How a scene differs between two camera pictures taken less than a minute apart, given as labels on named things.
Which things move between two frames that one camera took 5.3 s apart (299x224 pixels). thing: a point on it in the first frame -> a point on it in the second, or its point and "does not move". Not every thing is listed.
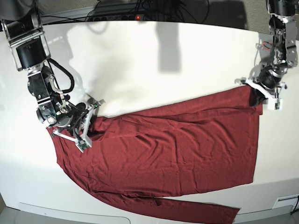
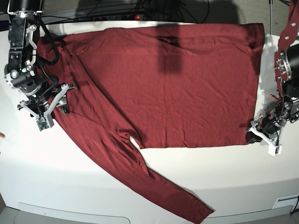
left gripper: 69,115 -> 35,88
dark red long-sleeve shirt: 137,156 -> 172,87
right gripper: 269,76 -> 270,128
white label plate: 287,200 does not move
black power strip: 115,17 does not move
